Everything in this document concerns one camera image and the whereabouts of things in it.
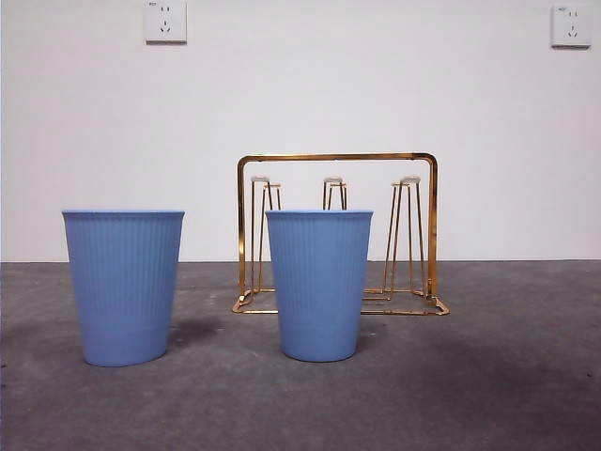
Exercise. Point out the blue ribbed plastic cup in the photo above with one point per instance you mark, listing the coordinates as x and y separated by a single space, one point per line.
319 291
123 291

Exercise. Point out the white wall socket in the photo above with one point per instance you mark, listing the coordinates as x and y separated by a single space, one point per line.
571 27
165 23

